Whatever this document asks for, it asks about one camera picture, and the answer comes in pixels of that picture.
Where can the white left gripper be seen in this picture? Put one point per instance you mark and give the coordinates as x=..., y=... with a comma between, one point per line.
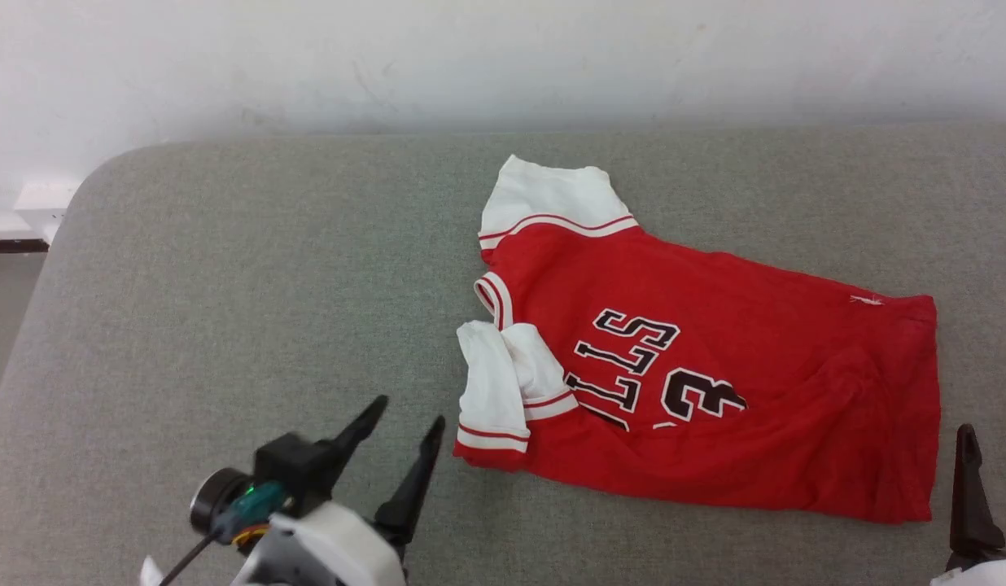
x=340, y=545

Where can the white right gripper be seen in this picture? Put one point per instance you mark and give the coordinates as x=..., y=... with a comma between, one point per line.
x=983, y=574

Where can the red and white basketball jersey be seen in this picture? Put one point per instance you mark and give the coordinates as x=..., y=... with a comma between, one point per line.
x=715, y=366

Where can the black round left gripper motor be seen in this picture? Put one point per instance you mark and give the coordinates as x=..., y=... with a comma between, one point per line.
x=214, y=496

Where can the grey fabric sofa cushion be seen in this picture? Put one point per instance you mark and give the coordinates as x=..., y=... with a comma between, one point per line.
x=267, y=309

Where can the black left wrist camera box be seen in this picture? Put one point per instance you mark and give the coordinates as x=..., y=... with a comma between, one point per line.
x=295, y=468

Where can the white wall socket box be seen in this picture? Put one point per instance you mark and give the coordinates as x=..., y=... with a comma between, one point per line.
x=43, y=203

